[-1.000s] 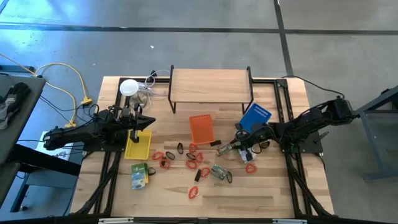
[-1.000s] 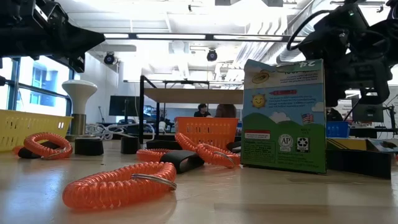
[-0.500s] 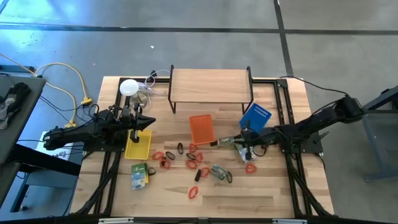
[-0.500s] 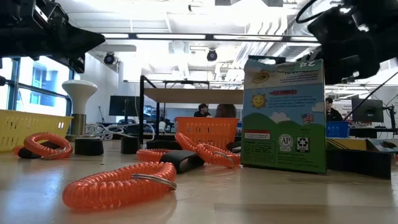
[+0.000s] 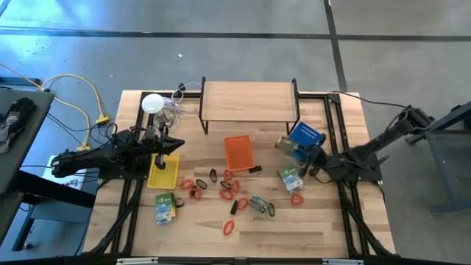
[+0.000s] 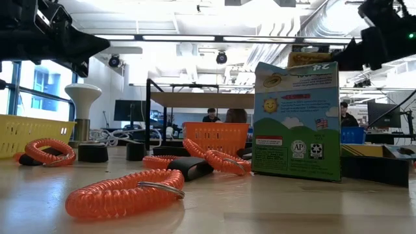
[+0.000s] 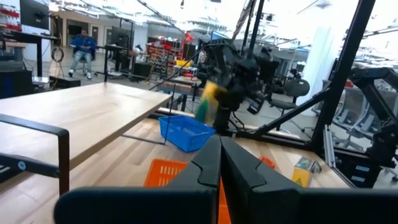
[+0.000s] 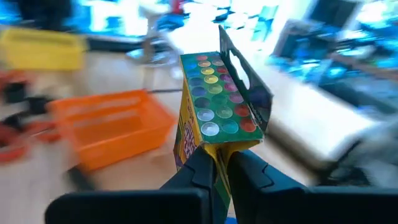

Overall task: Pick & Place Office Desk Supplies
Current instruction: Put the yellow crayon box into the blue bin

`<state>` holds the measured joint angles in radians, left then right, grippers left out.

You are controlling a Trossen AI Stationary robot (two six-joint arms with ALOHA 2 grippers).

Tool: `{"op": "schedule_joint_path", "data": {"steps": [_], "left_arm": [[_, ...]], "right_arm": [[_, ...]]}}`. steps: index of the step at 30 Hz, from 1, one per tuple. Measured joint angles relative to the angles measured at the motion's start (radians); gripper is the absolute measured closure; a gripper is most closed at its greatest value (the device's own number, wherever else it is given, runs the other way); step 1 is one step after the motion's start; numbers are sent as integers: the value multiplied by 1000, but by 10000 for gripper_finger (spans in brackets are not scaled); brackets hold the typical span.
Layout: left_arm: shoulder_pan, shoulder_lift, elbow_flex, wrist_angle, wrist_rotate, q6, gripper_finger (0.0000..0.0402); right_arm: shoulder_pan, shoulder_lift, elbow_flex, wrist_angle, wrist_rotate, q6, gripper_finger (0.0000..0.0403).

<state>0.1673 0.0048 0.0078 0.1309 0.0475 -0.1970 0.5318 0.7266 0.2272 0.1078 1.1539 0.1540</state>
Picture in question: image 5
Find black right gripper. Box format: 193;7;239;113
291;132;330;178

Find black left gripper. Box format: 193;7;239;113
145;123;186;171

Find colourful cardboard box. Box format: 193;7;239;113
274;135;301;158

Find small green blue cardboard box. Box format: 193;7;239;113
155;191;177;226
277;164;305;195

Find small clear-wrapped pack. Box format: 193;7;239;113
249;194;270;214

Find wooden desk shelf riser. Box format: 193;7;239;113
198;76;301;135

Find blue plastic basket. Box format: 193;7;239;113
288;121;327;163

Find yellow plastic basket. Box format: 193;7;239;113
146;152;181;191

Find white mushroom table lamp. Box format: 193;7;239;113
141;93;176;130

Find orange plastic basket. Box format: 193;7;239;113
223;134;256;173

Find white paper booklet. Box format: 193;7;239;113
42;155;91;191

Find dark grey side table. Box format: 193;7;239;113
0;76;97;255

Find blue-grey metal table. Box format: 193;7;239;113
406;101;471;216

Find black grey work glove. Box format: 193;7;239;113
0;96;38;154

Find white lamp cable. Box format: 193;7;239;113
161;81;202;130

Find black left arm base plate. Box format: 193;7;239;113
97;161;149;180

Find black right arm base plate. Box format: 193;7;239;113
328;152;384;183

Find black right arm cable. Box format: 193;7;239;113
330;90;410;110

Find yellow extension cord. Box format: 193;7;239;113
0;62;111;153

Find white metal bracket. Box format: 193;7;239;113
116;257;160;265
322;258;365;265

